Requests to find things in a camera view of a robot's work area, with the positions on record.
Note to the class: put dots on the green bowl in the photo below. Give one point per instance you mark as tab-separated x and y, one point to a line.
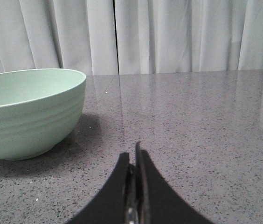
38	109

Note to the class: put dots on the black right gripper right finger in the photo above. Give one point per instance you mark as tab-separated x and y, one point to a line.
158	203

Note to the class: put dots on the white curtain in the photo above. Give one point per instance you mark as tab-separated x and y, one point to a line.
105	37

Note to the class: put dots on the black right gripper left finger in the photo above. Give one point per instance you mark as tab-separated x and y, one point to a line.
115	202

